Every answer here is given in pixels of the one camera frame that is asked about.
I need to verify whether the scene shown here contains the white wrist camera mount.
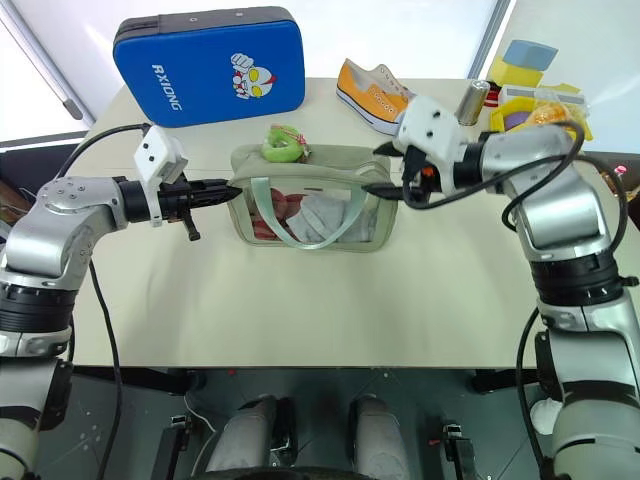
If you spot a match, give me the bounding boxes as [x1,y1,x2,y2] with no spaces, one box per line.
[393,95,466,169]
[133,125,190,228]

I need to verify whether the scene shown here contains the white round roll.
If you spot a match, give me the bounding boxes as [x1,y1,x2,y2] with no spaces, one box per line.
[529,399,565,435]

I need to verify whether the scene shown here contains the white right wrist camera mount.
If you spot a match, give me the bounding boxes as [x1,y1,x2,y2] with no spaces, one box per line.
[393,95,466,169]

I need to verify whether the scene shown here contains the orange canvas sneaker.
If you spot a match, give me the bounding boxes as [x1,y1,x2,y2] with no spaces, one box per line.
[335,57,419,138]

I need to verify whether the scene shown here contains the grey left robot leg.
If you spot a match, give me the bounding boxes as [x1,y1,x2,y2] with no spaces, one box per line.
[205,396,279,474]

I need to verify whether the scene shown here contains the red patterned cloth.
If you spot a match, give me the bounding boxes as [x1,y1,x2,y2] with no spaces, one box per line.
[251,187,303,242]

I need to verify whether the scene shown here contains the orange fruit in bag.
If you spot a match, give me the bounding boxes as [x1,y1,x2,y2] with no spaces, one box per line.
[526,98,575,127]

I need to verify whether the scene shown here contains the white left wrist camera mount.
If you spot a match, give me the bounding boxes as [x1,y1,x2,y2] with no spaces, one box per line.
[133,125,190,228]

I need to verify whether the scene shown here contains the green plush keychain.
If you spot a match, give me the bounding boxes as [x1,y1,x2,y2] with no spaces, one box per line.
[260,124,312,164]

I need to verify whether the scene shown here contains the white grey folded cloth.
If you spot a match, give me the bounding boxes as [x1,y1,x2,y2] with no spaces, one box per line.
[286,193,347,242]

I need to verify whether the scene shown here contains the blue foam block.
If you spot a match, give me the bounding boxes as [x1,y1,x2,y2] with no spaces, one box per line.
[501,39,560,73]

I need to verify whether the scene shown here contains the yellow sponge block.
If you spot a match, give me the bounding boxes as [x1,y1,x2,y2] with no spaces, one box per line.
[486,51,546,89]

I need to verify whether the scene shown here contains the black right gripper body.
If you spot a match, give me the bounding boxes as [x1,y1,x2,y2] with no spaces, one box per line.
[398,144,444,201]

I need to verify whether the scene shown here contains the green pouch with clear window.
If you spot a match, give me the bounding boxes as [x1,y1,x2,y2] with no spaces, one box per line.
[228,143,400,254]

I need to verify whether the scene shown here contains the grey right robot leg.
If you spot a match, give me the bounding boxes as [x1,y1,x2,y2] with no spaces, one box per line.
[349,394,412,480]

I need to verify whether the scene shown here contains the grey robot leg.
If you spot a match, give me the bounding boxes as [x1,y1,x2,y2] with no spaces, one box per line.
[205,396,279,474]
[349,394,412,480]

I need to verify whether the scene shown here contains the blue cartoon print case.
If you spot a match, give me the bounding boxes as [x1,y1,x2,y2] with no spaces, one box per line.
[111,5,308,129]

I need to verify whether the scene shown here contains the silver metal cylinder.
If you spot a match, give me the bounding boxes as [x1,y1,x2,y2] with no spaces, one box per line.
[458,79,491,127]

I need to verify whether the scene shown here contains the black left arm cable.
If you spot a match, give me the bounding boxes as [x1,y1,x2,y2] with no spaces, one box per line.
[53,122,154,480]

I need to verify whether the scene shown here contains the grey metal window rail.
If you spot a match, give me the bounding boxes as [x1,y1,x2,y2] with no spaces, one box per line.
[0,0,97,122]

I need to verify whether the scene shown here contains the grey white flat strip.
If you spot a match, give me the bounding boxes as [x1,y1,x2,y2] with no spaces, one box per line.
[499,84,587,107]

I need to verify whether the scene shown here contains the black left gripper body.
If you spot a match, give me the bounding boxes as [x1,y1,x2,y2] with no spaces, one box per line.
[157,179,202,243]

